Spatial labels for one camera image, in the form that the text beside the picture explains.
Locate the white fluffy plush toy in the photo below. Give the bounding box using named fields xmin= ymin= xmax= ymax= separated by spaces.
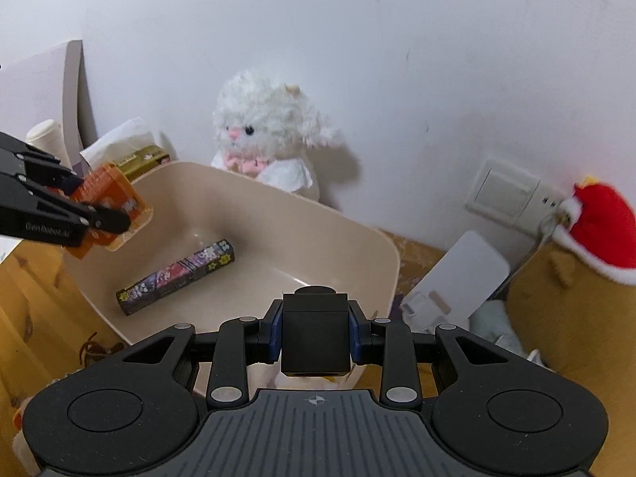
xmin=209 ymin=70 xmax=343 ymax=204

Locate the red plush hat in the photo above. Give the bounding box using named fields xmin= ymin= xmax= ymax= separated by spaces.
xmin=551 ymin=176 xmax=636 ymax=286

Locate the brown string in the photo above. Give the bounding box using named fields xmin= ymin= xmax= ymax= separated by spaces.
xmin=78 ymin=332 xmax=125 ymax=366

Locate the beige plastic basin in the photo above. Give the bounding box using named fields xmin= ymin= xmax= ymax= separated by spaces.
xmin=62 ymin=160 xmax=402 ymax=398

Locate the wooden desktop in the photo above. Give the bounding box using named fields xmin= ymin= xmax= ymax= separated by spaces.
xmin=0 ymin=227 xmax=552 ymax=463

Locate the brown plush toy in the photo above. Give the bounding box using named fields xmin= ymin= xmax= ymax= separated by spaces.
xmin=506 ymin=237 xmax=636 ymax=463

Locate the white phone stand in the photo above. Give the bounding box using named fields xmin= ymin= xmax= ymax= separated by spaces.
xmin=400 ymin=230 xmax=511 ymax=334

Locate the gold tissue box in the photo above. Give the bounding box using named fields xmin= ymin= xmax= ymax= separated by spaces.
xmin=112 ymin=144 xmax=172 ymax=182

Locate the black cube box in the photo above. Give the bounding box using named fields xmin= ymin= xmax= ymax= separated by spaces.
xmin=281 ymin=285 xmax=351 ymax=376

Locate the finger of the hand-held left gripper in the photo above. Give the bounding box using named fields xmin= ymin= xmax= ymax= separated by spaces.
xmin=0 ymin=174 xmax=131 ymax=250
xmin=0 ymin=132 xmax=83 ymax=194

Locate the dark printed long box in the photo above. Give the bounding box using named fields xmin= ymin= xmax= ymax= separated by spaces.
xmin=116 ymin=238 xmax=237 ymax=316

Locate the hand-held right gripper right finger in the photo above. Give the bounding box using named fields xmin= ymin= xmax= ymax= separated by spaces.
xmin=348 ymin=301 xmax=530 ymax=408

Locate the orange snack packet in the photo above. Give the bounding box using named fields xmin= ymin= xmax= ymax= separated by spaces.
xmin=64 ymin=163 xmax=155 ymax=259

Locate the white wall socket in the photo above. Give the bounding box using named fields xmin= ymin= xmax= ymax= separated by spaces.
xmin=464 ymin=156 xmax=567 ymax=239

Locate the white board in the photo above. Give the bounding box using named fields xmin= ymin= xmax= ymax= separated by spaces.
xmin=0 ymin=40 xmax=97 ymax=155

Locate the pale blue cloth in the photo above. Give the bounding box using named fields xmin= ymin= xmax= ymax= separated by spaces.
xmin=467 ymin=298 xmax=552 ymax=371

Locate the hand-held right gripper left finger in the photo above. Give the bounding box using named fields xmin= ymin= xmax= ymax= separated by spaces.
xmin=122 ymin=299 xmax=285 ymax=408

